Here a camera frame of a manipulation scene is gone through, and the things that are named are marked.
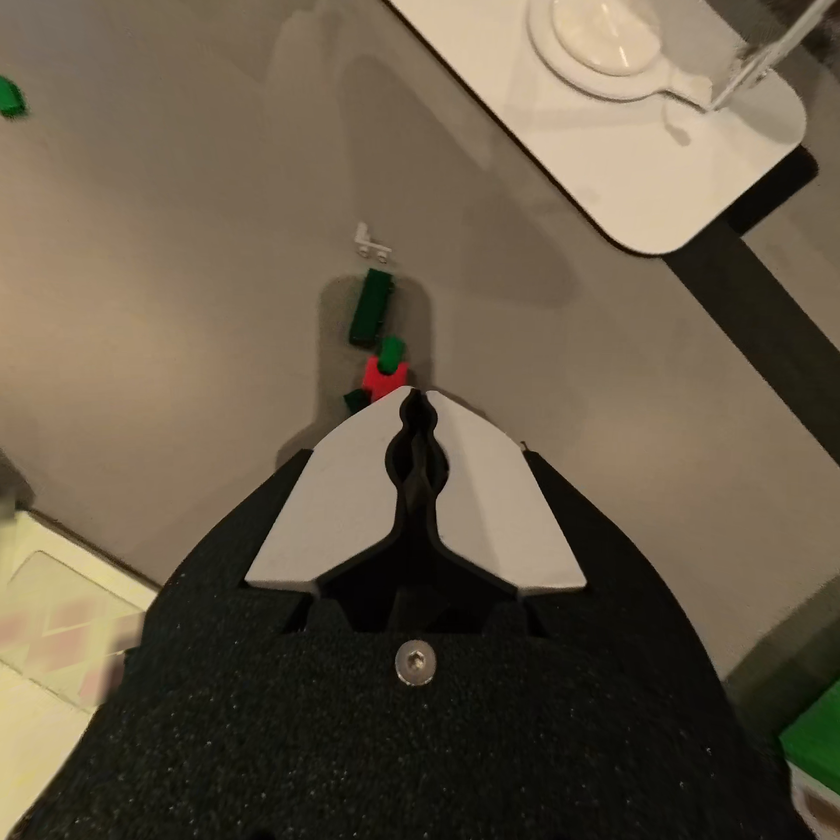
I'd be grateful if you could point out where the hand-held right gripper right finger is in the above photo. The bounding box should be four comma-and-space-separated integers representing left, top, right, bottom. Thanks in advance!
423, 390, 588, 596

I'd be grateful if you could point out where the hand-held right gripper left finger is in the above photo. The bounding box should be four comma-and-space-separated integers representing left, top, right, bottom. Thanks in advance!
245, 386, 420, 596

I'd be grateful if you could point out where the red toy brick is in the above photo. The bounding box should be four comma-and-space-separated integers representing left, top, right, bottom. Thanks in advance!
363, 357, 409, 403

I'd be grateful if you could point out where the long dark green brick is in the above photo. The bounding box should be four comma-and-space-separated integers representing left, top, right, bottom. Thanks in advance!
349, 268, 396, 347

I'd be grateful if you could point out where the pale green instruction booklet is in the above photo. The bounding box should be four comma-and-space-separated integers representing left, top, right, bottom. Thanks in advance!
0, 508, 161, 840

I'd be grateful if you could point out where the green toy set box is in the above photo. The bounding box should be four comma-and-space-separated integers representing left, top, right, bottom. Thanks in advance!
777, 682, 840, 840

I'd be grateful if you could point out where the grey desk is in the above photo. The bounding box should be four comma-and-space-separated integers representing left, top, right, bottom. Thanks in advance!
0, 0, 840, 840

